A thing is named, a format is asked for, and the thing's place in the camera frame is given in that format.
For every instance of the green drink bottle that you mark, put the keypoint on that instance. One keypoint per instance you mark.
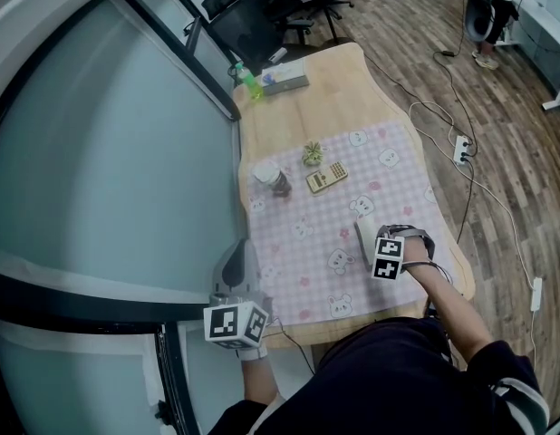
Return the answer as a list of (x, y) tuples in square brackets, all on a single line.
[(255, 84)]

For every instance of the person's right forearm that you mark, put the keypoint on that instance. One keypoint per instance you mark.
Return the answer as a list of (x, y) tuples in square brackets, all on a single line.
[(447, 306)]

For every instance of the white desk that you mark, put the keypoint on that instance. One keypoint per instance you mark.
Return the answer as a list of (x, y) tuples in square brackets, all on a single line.
[(547, 34)]

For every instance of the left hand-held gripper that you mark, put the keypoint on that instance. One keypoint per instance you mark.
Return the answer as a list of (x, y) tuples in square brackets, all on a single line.
[(225, 324)]

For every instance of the pink checked bear tablecloth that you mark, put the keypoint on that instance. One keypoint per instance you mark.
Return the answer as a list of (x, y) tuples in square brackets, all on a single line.
[(321, 243)]

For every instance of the grey tissue box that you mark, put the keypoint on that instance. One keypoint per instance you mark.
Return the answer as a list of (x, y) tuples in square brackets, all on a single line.
[(286, 77)]

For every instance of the black mesh office chair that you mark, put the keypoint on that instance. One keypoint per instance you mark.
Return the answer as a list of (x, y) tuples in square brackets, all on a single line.
[(248, 30)]

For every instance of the small white black device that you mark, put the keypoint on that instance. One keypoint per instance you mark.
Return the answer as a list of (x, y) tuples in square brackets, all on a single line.
[(277, 55)]

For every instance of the small potted plant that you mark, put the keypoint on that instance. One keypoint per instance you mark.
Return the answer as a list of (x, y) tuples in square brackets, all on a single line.
[(313, 154)]

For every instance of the glass jar with white lid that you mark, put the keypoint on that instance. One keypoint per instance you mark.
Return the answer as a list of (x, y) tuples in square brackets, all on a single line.
[(268, 172)]

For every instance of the white wristband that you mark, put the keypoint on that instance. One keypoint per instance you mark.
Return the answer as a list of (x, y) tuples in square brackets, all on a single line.
[(253, 354)]

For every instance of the person's left forearm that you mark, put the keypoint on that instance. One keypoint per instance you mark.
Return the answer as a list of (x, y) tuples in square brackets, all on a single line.
[(259, 379)]

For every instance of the black window frame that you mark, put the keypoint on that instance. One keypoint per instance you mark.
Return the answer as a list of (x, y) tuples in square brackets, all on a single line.
[(80, 304)]

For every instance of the white power adapter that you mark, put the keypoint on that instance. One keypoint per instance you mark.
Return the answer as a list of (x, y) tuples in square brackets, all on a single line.
[(537, 293)]

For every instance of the beige calculator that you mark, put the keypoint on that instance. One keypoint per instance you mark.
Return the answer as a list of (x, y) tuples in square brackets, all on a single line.
[(326, 178)]

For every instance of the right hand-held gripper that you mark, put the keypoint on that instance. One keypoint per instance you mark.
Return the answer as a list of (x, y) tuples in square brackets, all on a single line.
[(389, 256)]

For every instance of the person's black clothing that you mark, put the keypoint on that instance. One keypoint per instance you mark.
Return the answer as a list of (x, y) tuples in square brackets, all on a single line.
[(389, 379)]

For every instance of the white power strip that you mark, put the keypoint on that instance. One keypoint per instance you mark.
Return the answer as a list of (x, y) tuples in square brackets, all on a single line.
[(461, 150)]

